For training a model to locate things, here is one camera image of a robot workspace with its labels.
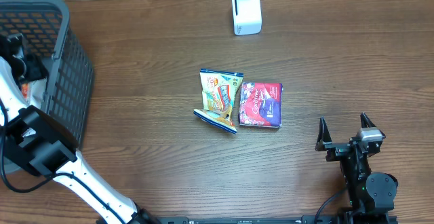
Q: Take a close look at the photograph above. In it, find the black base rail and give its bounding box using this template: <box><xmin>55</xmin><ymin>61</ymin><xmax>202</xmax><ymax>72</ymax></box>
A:
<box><xmin>96</xmin><ymin>214</ymin><xmax>399</xmax><ymax>224</ymax></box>

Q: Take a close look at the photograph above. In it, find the white barcode scanner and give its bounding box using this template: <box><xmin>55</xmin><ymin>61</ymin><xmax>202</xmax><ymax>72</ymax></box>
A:
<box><xmin>231</xmin><ymin>0</ymin><xmax>262</xmax><ymax>36</ymax></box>

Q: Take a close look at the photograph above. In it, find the grey plastic basket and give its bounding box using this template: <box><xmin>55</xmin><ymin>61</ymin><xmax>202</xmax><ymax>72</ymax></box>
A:
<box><xmin>0</xmin><ymin>0</ymin><xmax>95</xmax><ymax>174</ymax></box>

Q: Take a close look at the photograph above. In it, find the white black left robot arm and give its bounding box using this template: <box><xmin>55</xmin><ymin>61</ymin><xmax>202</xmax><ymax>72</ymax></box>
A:
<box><xmin>1</xmin><ymin>34</ymin><xmax>158</xmax><ymax>223</ymax></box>

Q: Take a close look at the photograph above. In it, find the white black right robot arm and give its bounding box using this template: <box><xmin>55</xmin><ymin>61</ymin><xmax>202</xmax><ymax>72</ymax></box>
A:
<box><xmin>313</xmin><ymin>113</ymin><xmax>399</xmax><ymax>223</ymax></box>

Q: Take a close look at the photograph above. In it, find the orange small carton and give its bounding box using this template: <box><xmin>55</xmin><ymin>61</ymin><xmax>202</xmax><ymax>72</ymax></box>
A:
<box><xmin>21</xmin><ymin>83</ymin><xmax>30</xmax><ymax>100</ymax></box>

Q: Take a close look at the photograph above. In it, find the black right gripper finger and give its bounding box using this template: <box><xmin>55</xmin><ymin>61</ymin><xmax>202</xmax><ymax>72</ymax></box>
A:
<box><xmin>317</xmin><ymin>117</ymin><xmax>332</xmax><ymax>145</ymax></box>
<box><xmin>360</xmin><ymin>112</ymin><xmax>376</xmax><ymax>128</ymax></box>

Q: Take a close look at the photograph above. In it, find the red Carefree liner pack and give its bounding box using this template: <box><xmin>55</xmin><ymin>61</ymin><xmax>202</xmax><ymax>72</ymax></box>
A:
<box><xmin>239</xmin><ymin>82</ymin><xmax>283</xmax><ymax>128</ymax></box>

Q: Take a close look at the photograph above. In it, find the yellow wet wipes packet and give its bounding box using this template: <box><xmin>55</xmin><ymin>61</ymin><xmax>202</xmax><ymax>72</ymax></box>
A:
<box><xmin>193</xmin><ymin>69</ymin><xmax>244</xmax><ymax>134</ymax></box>

